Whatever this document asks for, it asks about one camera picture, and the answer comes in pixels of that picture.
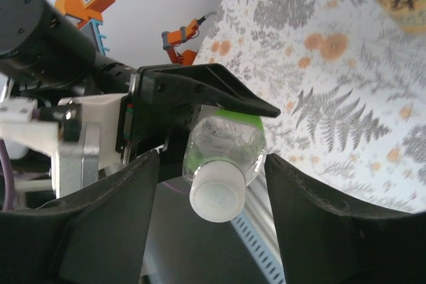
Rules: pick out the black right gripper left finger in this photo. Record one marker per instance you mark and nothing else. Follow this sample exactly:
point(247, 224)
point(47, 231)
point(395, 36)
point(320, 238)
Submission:
point(83, 237)

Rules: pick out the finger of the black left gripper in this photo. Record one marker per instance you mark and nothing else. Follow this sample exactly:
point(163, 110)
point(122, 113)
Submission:
point(173, 157)
point(206, 87)

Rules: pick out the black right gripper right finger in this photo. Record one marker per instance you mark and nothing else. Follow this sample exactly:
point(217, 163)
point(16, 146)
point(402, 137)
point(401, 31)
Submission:
point(349, 247)

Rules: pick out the clear bottle green white label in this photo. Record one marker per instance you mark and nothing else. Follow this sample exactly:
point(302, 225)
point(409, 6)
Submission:
point(229, 141)

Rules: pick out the white bottle cap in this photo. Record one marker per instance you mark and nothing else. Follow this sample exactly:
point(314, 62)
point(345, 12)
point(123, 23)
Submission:
point(216, 197)

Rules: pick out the floral patterned table cover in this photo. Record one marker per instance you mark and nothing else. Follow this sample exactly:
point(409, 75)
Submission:
point(333, 97)

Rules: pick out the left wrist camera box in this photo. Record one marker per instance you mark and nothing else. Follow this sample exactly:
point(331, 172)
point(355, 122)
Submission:
point(80, 164)

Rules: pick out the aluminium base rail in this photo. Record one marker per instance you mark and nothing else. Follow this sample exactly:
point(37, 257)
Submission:
point(259, 197)

